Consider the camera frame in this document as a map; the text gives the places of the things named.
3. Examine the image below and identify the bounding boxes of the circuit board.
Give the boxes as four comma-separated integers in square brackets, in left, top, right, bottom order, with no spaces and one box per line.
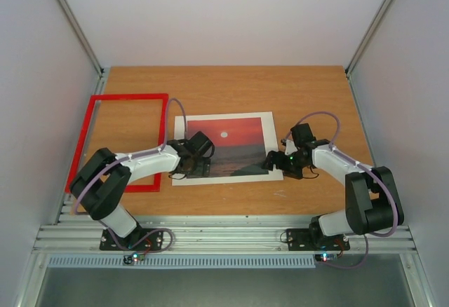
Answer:
[123,253,146,266]
[315,252,341,262]

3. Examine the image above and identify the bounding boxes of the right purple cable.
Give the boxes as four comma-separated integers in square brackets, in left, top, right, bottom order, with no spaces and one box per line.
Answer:
[283,111,399,270]

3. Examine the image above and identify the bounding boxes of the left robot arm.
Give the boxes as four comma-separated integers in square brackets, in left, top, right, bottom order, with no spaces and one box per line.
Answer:
[69,131,215,250]

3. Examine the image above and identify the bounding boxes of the left circuit board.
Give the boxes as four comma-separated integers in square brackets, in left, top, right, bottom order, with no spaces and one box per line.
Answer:
[123,253,146,266]

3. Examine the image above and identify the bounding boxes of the right aluminium corner post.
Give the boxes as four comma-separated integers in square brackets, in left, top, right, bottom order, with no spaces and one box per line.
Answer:
[345,0,395,79]

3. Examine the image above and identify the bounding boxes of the aluminium corner post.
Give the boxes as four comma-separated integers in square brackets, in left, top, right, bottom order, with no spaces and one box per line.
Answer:
[345,0,395,79]
[56,0,104,77]

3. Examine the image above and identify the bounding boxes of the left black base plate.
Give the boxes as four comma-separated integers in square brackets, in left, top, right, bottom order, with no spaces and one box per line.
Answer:
[100,228,168,252]

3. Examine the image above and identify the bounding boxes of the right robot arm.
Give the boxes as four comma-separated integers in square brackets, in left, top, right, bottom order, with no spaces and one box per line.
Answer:
[262,123,404,251]

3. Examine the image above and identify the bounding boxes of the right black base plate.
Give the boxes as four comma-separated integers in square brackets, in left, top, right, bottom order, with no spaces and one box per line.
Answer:
[285,228,350,252]

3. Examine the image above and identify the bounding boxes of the red picture frame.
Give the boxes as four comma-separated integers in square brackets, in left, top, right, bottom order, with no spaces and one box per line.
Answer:
[65,93,169,193]

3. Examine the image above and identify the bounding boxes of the purple cable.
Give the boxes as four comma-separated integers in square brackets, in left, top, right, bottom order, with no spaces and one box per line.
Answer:
[283,111,399,270]
[72,97,189,254]

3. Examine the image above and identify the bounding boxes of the right circuit board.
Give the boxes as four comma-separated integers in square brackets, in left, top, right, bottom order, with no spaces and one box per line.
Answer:
[315,252,341,262]

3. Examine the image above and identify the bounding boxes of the left aluminium corner post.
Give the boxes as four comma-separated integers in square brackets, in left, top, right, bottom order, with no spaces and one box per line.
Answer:
[56,0,104,77]

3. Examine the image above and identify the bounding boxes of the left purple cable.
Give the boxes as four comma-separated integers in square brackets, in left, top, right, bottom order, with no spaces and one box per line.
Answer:
[72,97,189,254]

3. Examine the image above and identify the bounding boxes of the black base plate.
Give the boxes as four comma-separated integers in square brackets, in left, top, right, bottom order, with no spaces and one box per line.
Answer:
[285,228,350,252]
[100,228,168,252]

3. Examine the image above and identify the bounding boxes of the grey slotted cable duct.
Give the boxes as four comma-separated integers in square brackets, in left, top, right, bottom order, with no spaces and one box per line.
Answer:
[47,254,316,270]

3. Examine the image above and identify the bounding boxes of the aluminium rail base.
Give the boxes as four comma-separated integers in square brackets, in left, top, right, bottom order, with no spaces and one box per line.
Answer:
[15,213,435,306]

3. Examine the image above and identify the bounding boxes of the sunset photo with white mat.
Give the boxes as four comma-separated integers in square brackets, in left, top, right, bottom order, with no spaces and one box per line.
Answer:
[172,112,283,186]

